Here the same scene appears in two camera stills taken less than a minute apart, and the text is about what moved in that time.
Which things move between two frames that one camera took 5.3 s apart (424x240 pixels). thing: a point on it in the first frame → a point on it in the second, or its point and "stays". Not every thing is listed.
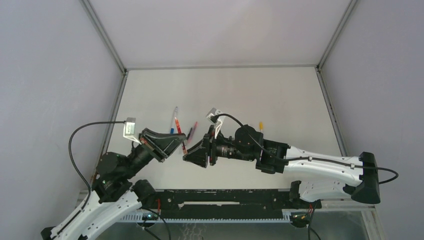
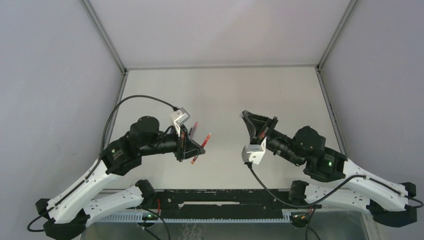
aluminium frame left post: x=108 y=40 stays
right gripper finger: x=204 y=143 → x=257 y=125
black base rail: x=230 y=201 stays
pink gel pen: x=192 y=132 stays
